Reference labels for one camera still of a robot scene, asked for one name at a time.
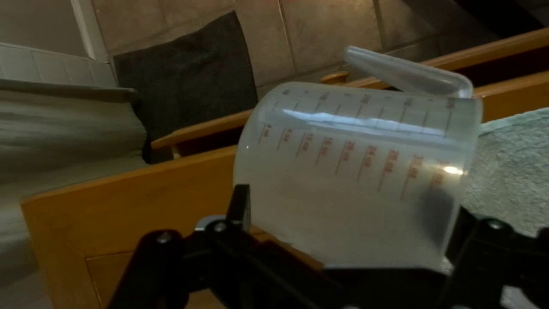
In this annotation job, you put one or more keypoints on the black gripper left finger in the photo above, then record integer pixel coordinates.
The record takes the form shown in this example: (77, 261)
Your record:
(238, 209)

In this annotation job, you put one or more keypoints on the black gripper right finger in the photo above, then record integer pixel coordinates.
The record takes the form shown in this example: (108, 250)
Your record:
(484, 238)

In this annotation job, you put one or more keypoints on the translucent plastic measuring jar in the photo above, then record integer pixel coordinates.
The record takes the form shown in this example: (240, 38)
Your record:
(362, 177)

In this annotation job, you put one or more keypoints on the white paper towel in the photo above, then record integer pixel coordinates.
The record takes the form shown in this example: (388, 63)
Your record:
(510, 173)

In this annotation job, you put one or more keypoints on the dark floor mat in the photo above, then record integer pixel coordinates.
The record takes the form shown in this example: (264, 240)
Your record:
(190, 79)

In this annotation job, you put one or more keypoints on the wooden dresser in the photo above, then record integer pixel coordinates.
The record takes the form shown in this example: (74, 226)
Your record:
(84, 233)

